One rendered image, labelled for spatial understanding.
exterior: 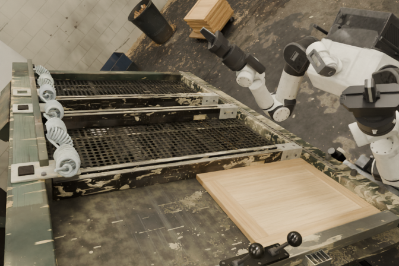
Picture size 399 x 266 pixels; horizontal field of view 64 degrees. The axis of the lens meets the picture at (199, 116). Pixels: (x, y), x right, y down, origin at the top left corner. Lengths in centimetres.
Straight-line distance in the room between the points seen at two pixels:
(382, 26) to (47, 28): 548
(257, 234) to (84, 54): 552
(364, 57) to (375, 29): 9
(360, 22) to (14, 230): 119
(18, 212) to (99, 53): 550
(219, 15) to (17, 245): 395
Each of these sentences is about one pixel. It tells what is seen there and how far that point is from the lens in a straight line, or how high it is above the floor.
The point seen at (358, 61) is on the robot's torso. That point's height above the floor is 136.
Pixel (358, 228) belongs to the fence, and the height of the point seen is 107.
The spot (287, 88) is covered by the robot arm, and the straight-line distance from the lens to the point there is 143.
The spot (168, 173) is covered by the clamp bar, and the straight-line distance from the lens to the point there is 122.
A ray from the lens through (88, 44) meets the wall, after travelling 627.
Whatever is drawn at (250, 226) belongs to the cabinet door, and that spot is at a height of 131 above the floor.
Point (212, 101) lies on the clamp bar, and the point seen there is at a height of 94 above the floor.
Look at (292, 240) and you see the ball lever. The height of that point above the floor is 142.
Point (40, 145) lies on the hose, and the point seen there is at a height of 190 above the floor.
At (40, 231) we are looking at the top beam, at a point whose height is 181.
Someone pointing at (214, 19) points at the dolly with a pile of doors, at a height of 28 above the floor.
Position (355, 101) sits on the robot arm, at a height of 159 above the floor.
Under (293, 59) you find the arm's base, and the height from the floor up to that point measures 134.
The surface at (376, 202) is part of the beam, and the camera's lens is 142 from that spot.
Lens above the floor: 219
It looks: 36 degrees down
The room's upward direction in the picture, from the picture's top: 47 degrees counter-clockwise
